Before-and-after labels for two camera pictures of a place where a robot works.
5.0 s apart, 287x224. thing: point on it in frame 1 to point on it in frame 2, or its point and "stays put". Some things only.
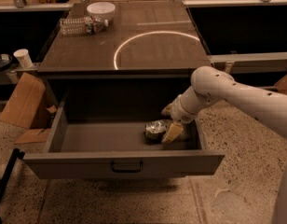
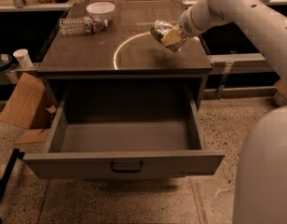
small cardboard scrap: [34, 135] stays put
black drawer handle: [128, 170] stays put
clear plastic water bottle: [75, 25] stays put
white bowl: [103, 9] stays put
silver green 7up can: [155, 131] to [159, 29]
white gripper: [181, 111] to [187, 26]
